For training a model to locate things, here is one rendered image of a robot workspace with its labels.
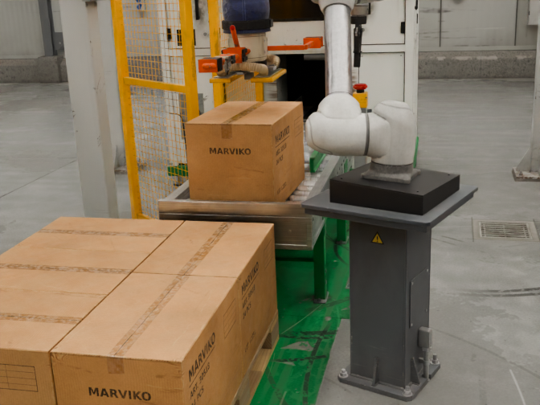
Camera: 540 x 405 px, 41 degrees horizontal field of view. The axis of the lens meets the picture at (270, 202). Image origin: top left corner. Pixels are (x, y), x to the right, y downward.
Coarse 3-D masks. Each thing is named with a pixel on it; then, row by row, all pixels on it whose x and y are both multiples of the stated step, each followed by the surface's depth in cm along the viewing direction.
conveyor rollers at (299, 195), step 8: (304, 128) 512; (304, 136) 485; (304, 144) 459; (304, 152) 442; (312, 152) 440; (328, 160) 414; (320, 168) 397; (312, 176) 381; (304, 184) 372; (312, 184) 371; (296, 192) 355; (304, 192) 355; (288, 200) 347; (296, 200) 346; (304, 200) 345
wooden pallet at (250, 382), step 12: (276, 312) 321; (276, 324) 321; (264, 336) 299; (276, 336) 322; (264, 348) 314; (252, 360) 280; (264, 360) 304; (252, 372) 295; (240, 384) 264; (252, 384) 286; (240, 396) 263; (252, 396) 281
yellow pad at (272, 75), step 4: (272, 64) 345; (280, 68) 349; (268, 72) 331; (272, 72) 336; (276, 72) 339; (280, 72) 341; (284, 72) 350; (256, 76) 325; (260, 76) 325; (264, 76) 324; (268, 76) 324; (272, 76) 326; (276, 76) 331; (252, 80) 324; (256, 80) 323; (260, 80) 323; (264, 80) 322; (268, 80) 322; (272, 80) 323
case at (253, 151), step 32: (192, 128) 322; (224, 128) 318; (256, 128) 314; (288, 128) 341; (192, 160) 326; (224, 160) 322; (256, 160) 318; (288, 160) 344; (192, 192) 331; (224, 192) 327; (256, 192) 323; (288, 192) 346
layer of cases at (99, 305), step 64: (0, 256) 285; (64, 256) 283; (128, 256) 280; (192, 256) 277; (256, 256) 283; (0, 320) 230; (64, 320) 228; (128, 320) 226; (192, 320) 224; (256, 320) 285; (0, 384) 216; (64, 384) 211; (128, 384) 206; (192, 384) 210
